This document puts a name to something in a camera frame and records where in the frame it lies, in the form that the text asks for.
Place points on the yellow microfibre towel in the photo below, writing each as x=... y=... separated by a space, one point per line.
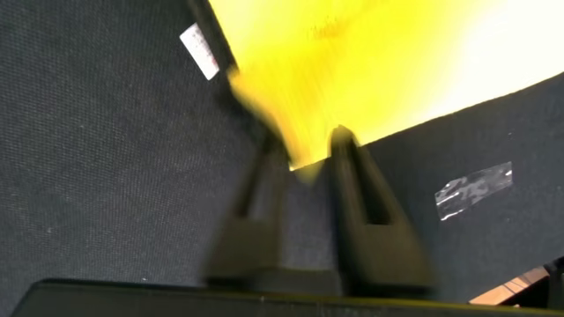
x=374 y=66

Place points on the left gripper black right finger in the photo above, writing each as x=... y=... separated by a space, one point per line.
x=379 y=246

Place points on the small white tag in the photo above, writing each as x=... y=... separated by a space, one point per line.
x=199 y=50

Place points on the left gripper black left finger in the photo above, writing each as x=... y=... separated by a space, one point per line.
x=249 y=238

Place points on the shiny silver foil piece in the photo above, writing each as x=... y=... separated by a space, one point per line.
x=473 y=189

